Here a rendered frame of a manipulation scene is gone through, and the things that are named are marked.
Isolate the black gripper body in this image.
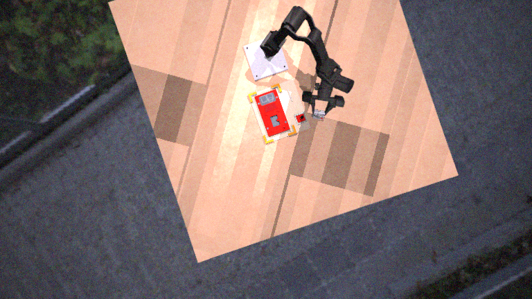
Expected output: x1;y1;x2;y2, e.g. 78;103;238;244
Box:
302;84;344;107

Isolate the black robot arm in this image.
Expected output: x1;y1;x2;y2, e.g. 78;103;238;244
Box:
260;6;355;94

